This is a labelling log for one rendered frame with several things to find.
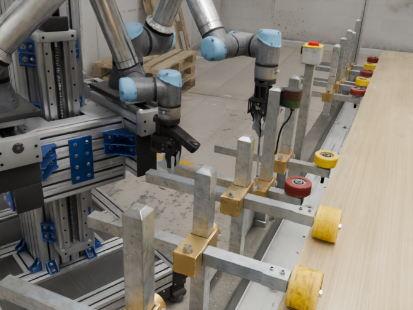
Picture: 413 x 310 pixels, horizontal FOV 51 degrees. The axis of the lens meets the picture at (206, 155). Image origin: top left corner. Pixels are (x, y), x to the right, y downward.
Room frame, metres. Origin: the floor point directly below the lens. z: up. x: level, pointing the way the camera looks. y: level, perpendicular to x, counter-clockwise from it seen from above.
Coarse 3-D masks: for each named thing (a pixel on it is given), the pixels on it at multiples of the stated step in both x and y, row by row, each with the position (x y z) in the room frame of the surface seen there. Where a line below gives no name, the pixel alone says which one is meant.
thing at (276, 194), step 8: (176, 168) 1.29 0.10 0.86; (184, 168) 1.29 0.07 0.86; (192, 168) 1.30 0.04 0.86; (184, 176) 1.28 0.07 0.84; (192, 176) 1.27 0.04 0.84; (224, 176) 1.25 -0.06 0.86; (216, 184) 1.24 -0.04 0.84; (224, 184) 1.23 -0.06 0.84; (272, 192) 1.16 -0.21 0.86; (280, 192) 1.16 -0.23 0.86; (280, 200) 1.15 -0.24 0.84; (288, 200) 1.14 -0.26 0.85; (296, 200) 1.13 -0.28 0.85
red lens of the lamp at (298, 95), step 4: (284, 92) 1.20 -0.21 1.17; (288, 92) 1.19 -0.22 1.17; (292, 92) 1.18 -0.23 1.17; (296, 92) 1.18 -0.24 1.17; (300, 92) 1.19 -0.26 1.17; (284, 96) 1.20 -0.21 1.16; (288, 96) 1.19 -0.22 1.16; (292, 96) 1.18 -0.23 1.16; (296, 96) 1.18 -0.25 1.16; (300, 96) 1.19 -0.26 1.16
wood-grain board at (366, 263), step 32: (384, 64) 3.02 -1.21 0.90; (384, 96) 2.18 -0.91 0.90; (352, 128) 1.67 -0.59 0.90; (384, 128) 1.69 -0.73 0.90; (352, 160) 1.34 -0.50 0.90; (384, 160) 1.36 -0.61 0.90; (352, 192) 1.11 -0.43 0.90; (384, 192) 1.12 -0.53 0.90; (352, 224) 0.94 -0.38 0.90; (384, 224) 0.95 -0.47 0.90; (320, 256) 0.80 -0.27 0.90; (352, 256) 0.80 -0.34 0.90; (384, 256) 0.81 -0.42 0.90; (352, 288) 0.70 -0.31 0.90; (384, 288) 0.70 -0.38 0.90
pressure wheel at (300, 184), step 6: (288, 180) 1.15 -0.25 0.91; (294, 180) 1.16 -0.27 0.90; (300, 180) 1.15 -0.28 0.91; (306, 180) 1.16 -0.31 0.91; (288, 186) 1.13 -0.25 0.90; (294, 186) 1.12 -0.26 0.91; (300, 186) 1.12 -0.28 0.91; (306, 186) 1.12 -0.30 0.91; (288, 192) 1.13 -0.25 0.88; (294, 192) 1.11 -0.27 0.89; (300, 192) 1.11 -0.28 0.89; (306, 192) 1.12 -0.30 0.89
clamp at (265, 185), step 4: (256, 180) 1.21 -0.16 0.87; (260, 180) 1.21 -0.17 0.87; (272, 180) 1.22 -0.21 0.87; (256, 184) 1.19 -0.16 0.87; (264, 184) 1.19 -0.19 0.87; (268, 184) 1.19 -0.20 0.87; (272, 184) 1.22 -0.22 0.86; (276, 184) 1.24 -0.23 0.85; (264, 188) 1.16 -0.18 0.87; (268, 188) 1.17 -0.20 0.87; (256, 192) 1.15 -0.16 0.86; (260, 192) 1.14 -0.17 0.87; (264, 192) 1.14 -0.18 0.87; (264, 196) 1.14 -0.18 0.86
